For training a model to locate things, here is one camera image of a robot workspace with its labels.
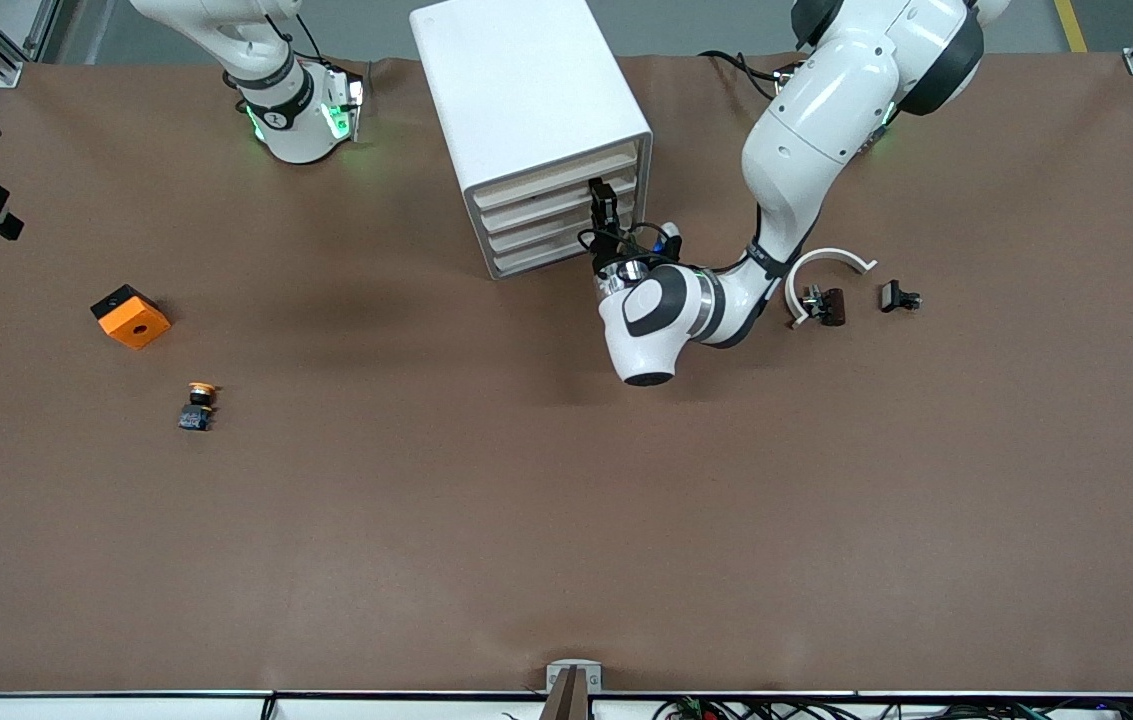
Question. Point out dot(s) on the orange black button box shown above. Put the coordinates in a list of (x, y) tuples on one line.
[(134, 325)]

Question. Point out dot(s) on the white curved plastic part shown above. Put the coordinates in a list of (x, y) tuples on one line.
[(829, 253)]

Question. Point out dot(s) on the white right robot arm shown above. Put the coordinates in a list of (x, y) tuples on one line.
[(291, 130)]

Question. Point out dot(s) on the white table edge rail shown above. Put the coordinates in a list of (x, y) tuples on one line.
[(126, 708)]

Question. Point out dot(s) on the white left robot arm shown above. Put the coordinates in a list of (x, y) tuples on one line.
[(826, 110)]

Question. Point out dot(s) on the brown table cover sheet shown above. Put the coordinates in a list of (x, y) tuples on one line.
[(566, 500)]

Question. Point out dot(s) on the small black plastic part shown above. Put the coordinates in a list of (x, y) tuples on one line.
[(891, 296)]

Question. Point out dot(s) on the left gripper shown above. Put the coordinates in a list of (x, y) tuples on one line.
[(609, 250)]

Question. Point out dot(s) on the grey metal camera bracket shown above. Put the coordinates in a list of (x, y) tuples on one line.
[(574, 690)]

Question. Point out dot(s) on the yellow capped push button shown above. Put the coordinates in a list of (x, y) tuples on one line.
[(196, 415)]

